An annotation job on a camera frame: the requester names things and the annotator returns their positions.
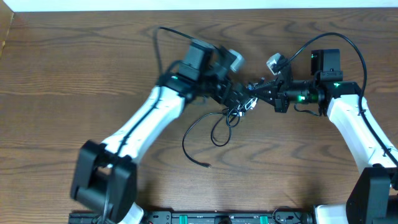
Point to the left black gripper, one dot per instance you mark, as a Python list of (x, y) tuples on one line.
[(232, 98)]

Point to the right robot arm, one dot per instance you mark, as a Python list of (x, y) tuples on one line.
[(340, 101)]

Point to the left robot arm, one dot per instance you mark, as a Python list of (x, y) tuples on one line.
[(105, 178)]

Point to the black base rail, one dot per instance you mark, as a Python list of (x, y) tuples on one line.
[(282, 215)]

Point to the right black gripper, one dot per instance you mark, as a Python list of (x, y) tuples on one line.
[(279, 101)]

